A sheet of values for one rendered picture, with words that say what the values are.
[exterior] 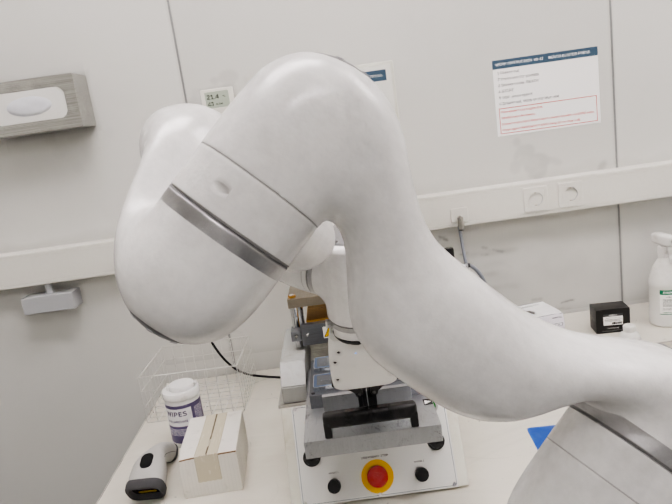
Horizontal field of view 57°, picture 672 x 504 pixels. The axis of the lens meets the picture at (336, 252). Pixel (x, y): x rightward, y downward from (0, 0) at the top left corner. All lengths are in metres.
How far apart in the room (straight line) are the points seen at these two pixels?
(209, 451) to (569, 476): 0.91
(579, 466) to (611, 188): 1.44
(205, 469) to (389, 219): 1.00
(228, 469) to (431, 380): 0.93
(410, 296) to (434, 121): 1.42
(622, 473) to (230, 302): 0.33
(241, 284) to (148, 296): 0.06
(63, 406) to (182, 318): 1.75
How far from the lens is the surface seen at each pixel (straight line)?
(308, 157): 0.40
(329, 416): 1.01
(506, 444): 1.40
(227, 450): 1.33
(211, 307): 0.40
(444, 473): 1.26
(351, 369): 0.95
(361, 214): 0.42
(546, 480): 0.57
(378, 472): 1.24
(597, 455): 0.56
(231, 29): 1.82
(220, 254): 0.39
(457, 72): 1.83
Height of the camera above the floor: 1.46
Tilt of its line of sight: 12 degrees down
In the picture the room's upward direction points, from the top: 8 degrees counter-clockwise
